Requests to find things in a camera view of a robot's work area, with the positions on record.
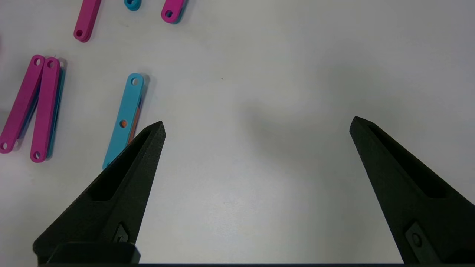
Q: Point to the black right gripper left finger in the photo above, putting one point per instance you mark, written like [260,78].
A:
[111,200]

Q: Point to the long blue bar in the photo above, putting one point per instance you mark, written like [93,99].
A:
[126,115]

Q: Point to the short blue bar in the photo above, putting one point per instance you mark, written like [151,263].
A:
[132,4]

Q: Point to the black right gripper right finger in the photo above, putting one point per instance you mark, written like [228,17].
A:
[419,200]

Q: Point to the long pink bar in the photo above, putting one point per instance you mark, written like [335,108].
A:
[22,104]
[46,111]
[87,20]

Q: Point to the short pink bar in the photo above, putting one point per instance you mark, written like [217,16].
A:
[172,11]

